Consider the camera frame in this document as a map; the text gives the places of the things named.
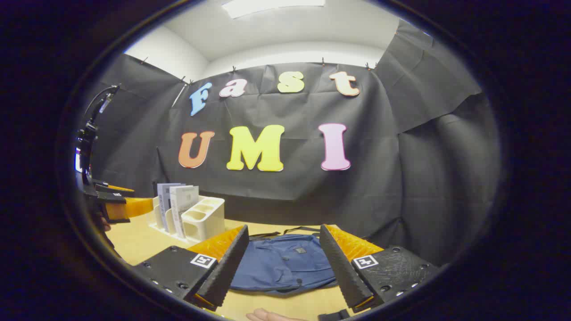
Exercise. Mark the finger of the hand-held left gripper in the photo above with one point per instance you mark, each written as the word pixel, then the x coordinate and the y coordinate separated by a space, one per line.
pixel 134 205
pixel 111 188

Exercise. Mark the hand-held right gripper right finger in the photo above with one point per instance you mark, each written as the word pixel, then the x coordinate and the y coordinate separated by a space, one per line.
pixel 339 272

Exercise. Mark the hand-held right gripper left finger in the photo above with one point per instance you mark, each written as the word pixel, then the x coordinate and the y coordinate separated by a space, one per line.
pixel 227 267

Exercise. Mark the lavender blue book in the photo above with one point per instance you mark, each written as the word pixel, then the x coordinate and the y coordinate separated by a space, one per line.
pixel 164 200

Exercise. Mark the white book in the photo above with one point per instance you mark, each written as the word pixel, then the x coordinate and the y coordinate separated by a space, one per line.
pixel 184 205

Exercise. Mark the white bookshelf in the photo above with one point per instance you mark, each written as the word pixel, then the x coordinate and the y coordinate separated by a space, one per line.
pixel 205 220

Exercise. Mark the blue schoolbag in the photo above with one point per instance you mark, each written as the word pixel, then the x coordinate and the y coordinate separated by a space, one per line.
pixel 285 263

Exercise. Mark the computer monitor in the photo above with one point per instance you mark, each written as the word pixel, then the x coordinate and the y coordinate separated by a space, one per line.
pixel 78 162

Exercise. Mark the black backdrop cloth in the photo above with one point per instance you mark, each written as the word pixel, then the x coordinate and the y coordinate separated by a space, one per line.
pixel 294 187

